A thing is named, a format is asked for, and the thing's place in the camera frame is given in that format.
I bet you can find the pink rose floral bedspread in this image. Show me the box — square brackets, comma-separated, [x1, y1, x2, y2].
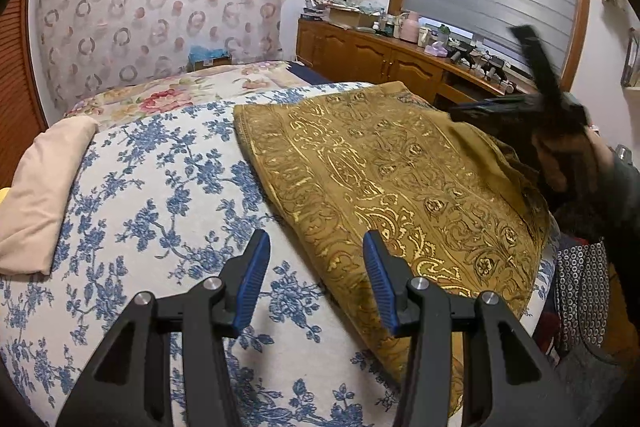
[62, 61, 297, 132]

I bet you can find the pink jug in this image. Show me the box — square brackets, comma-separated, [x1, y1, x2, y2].
[398, 12, 421, 44]

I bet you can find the wall picture frame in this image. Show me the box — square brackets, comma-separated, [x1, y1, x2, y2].
[621, 28, 640, 88]

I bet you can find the beige pink folded cloth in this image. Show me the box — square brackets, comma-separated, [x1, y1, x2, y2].
[0, 115, 101, 277]

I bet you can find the cardboard box with blue bag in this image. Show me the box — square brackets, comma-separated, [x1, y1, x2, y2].
[187, 45, 234, 74]

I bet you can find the black white dotted cloth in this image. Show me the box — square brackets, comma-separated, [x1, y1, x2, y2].
[554, 241, 612, 354]

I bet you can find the wooden cabinet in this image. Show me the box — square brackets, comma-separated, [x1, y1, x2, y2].
[296, 18, 503, 108]

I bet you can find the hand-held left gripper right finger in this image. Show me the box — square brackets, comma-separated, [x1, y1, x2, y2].
[363, 230, 577, 427]

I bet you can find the open cardboard box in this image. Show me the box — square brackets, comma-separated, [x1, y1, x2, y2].
[326, 5, 376, 30]

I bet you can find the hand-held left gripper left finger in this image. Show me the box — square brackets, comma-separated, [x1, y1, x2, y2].
[54, 229, 271, 427]

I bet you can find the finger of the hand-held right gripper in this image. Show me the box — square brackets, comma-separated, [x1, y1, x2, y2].
[448, 96, 543, 125]
[509, 25, 568, 108]

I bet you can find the navy blue sheet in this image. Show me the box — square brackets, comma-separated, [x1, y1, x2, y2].
[289, 62, 333, 86]

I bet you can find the person's right hand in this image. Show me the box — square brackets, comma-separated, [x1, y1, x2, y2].
[529, 124, 602, 195]

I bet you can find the mustard patterned shirt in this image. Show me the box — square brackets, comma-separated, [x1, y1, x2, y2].
[233, 81, 552, 419]

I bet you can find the circle patterned sheer curtain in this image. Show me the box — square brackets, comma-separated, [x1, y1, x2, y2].
[32, 0, 299, 114]

